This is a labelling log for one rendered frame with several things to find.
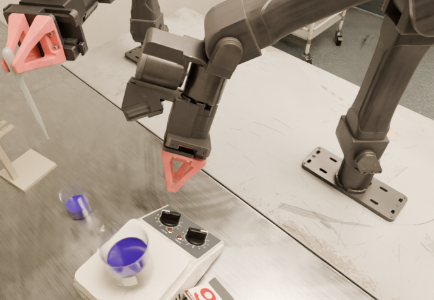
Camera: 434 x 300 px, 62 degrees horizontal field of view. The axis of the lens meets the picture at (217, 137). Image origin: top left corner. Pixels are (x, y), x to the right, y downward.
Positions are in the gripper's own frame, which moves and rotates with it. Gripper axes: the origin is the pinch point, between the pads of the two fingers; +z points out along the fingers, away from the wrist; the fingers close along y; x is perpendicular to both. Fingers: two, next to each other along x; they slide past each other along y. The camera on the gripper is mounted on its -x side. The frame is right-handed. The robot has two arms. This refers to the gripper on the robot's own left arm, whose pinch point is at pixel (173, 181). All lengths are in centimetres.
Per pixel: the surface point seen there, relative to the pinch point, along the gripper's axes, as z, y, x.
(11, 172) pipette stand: 14.2, -13.5, -28.7
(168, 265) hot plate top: 7.3, 10.6, 1.9
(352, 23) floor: -47, -255, 129
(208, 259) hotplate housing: 8.4, 6.3, 8.5
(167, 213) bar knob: 5.8, 0.6, 0.7
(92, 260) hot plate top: 10.5, 9.3, -8.5
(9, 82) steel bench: 8, -46, -44
